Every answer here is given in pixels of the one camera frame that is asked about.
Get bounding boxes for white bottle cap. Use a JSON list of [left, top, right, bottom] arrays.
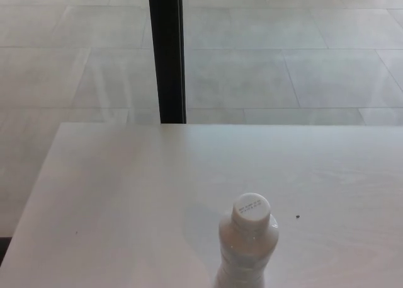
[[232, 192, 272, 231]]

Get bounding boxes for white plastic bottle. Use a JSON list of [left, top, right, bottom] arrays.
[[215, 212, 280, 288]]

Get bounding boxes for black vertical window post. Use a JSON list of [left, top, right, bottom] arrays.
[[147, 0, 187, 125]]

